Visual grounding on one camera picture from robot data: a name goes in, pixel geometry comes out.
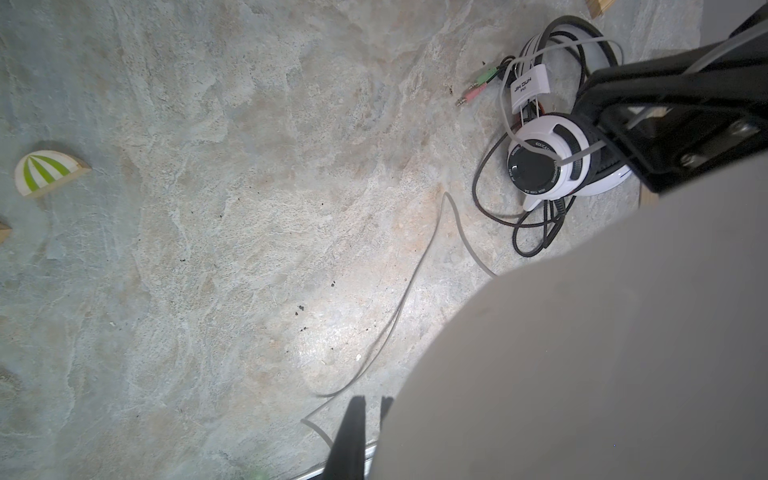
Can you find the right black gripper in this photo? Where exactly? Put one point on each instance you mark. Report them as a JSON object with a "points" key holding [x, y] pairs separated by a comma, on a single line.
{"points": [[677, 118]]}

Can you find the black and white headphones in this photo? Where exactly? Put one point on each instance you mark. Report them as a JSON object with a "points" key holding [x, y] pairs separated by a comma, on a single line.
{"points": [[552, 158]]}

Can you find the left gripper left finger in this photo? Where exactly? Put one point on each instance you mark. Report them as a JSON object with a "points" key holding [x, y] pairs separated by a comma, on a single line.
{"points": [[346, 459]]}

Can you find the wooden chessboard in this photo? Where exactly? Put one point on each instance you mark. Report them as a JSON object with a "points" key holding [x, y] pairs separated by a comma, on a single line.
{"points": [[646, 197]]}

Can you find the green striped half-round block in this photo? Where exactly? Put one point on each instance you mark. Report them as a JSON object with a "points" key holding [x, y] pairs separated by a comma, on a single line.
{"points": [[42, 171]]}

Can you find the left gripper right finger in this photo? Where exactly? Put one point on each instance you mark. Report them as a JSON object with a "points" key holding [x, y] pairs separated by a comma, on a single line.
{"points": [[385, 406]]}

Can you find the wooden block back right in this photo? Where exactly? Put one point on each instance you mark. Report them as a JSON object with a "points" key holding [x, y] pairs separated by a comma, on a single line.
{"points": [[598, 8]]}

